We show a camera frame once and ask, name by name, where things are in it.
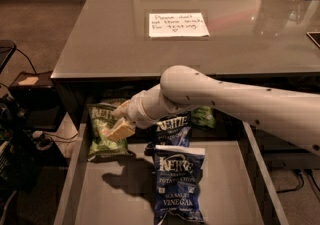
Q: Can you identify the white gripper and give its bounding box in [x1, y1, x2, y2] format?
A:
[106, 91, 157, 142]

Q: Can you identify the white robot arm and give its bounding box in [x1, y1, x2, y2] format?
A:
[107, 65, 320, 154]

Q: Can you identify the green jalapeno Kettle chip bag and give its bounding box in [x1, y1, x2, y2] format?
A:
[87, 98, 129, 162]

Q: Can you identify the dark green rear chip bag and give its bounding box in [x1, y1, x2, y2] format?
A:
[101, 88, 135, 101]

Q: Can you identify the dark blue Kettle chip bag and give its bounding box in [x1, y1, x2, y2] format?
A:
[145, 112, 191, 156]

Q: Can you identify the open grey top drawer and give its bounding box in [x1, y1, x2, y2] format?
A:
[54, 108, 289, 225]

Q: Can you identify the blue sea salt vinegar bag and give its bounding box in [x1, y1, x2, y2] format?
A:
[154, 145, 205, 225]

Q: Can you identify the light green snack bag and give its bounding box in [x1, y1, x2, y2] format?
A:
[191, 106, 216, 128]

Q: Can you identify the grey cabinet counter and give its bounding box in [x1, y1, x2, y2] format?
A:
[52, 0, 320, 123]

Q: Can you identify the dark lower cabinet drawer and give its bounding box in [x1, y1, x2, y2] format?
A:
[254, 130, 320, 170]

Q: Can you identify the white handwritten paper note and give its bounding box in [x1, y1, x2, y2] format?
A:
[148, 13, 209, 38]

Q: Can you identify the black cable on floor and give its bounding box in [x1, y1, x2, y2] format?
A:
[274, 168, 320, 203]

